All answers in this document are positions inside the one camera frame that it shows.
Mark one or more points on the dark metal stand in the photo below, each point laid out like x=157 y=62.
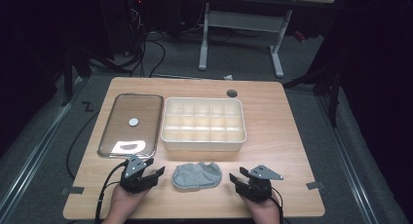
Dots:
x=68 y=74
x=331 y=87

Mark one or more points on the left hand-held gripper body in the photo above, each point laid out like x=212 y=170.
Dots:
x=132 y=180

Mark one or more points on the white divided storage box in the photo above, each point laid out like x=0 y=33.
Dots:
x=203 y=144

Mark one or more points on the person's right hand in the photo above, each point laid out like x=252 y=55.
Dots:
x=263 y=212

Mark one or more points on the person's left hand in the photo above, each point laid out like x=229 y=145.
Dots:
x=121 y=206

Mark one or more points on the desk with white legs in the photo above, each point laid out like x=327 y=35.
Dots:
x=243 y=21

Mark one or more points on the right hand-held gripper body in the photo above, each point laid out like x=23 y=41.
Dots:
x=256 y=188

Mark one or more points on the clear plastic lid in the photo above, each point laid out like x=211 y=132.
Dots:
x=142 y=108

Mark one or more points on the grey tape piece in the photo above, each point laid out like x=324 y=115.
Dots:
x=315 y=185
x=73 y=190

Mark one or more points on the metal floor rail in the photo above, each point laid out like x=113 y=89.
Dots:
x=35 y=149
x=347 y=162

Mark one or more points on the grey sock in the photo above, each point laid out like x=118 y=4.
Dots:
x=196 y=177

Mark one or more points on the white paper scrap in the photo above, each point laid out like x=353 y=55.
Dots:
x=228 y=77

